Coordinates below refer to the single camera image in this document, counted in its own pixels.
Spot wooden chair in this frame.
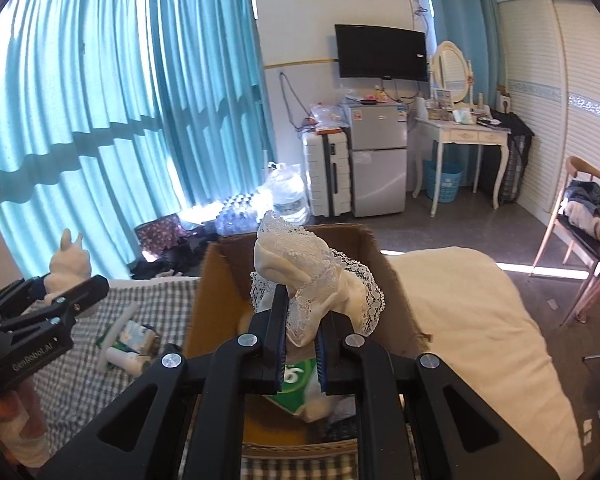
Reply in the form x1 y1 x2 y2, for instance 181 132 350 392
529 156 600 328

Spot narrow teal curtain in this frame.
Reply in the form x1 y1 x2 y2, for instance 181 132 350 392
427 0 501 111

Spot green checkered bed sheet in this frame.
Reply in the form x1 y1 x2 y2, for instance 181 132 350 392
0 277 361 480

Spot clear plastic bags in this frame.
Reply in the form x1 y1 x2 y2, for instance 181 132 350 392
307 101 352 134

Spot cream white duvet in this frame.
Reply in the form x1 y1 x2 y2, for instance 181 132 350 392
380 247 588 480

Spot white lace cloth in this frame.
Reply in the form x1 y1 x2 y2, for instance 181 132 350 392
250 210 385 348

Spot white louvred wardrobe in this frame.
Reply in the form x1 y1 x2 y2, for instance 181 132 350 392
497 0 600 233

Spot oval white framed mirror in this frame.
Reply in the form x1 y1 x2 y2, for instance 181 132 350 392
429 40 473 109

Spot dark floral bag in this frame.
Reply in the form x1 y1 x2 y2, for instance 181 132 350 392
134 212 182 256

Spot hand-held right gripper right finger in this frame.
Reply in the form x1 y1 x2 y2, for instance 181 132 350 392
314 310 563 480

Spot pack of water bottles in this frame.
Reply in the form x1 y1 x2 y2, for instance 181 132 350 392
215 195 276 237

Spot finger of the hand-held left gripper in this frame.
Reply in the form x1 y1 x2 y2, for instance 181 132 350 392
0 277 48 331
0 275 111 336

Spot white dressing table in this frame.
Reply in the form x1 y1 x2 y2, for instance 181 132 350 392
412 107 512 218

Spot green and white medicine box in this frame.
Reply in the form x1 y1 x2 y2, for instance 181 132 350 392
262 357 331 418

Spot blue plastic basket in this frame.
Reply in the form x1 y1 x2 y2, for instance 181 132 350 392
424 160 464 204

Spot silver mini fridge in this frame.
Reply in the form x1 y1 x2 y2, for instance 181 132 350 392
347 102 409 217

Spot person's left forearm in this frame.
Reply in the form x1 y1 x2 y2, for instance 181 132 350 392
0 385 51 468

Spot pile of clothes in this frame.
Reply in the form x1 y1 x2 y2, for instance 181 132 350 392
562 180 600 243

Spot white suitcase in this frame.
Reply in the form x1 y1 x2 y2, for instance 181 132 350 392
302 130 353 218

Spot large clear water jug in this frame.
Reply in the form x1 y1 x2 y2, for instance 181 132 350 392
265 161 311 226

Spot small white bottles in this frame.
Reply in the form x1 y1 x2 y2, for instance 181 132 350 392
97 305 153 377

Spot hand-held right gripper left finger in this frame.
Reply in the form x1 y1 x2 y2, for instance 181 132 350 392
37 284 288 480

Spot brown cardboard box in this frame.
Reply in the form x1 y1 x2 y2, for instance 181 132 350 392
182 222 431 456

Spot black wall television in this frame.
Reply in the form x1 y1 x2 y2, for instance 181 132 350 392
335 24 428 82

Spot wide teal window curtain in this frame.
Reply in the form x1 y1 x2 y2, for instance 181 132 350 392
0 0 276 281

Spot dark clothes heap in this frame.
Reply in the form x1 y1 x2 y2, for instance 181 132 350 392
130 232 218 281

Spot black checked bag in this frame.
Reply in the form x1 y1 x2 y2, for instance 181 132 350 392
480 110 536 206

